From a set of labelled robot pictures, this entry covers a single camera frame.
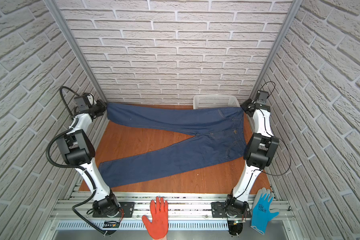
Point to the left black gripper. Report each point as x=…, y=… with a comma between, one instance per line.
x=103, y=105

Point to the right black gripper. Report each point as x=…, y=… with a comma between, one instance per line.
x=246, y=105

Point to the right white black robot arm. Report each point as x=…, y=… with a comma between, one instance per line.
x=258, y=155

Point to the black round floor puck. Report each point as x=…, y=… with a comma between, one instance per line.
x=235, y=229

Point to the red work glove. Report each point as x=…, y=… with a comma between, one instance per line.
x=158, y=227

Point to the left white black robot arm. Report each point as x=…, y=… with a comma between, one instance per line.
x=77, y=150

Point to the aluminium mounting rail frame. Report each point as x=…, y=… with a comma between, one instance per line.
x=188, y=212

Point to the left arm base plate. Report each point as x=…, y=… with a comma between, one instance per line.
x=128, y=209

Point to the white plastic laundry basket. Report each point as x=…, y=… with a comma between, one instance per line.
x=214, y=101

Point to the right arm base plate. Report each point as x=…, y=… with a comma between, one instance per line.
x=222, y=209

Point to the small black electronics box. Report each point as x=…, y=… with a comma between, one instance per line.
x=111, y=224

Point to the blue work glove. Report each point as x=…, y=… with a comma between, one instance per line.
x=262, y=214

